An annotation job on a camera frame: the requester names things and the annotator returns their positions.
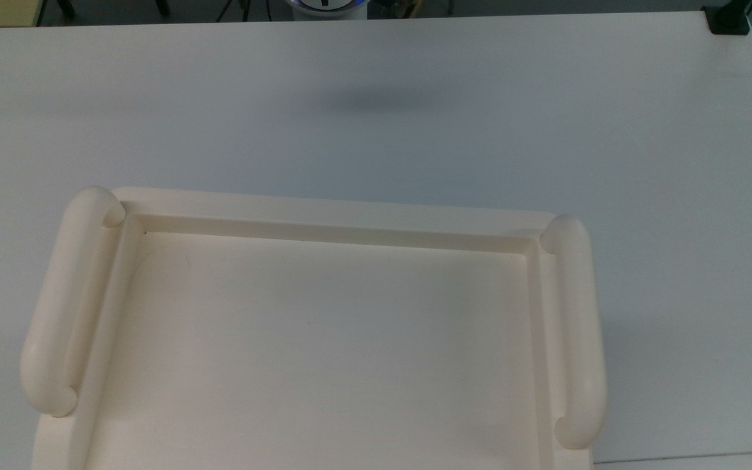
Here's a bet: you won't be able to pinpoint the black camera pole clamp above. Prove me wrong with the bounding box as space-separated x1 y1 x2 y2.
704 0 752 36

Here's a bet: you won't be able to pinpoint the cream plastic cabinet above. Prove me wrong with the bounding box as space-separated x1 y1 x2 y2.
21 186 608 470

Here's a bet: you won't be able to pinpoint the black tripod legs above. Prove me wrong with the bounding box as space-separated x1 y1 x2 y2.
215 0 254 22

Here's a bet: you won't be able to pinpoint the cream cabinet top handle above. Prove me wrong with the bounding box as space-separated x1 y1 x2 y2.
21 186 127 418
539 215 608 450

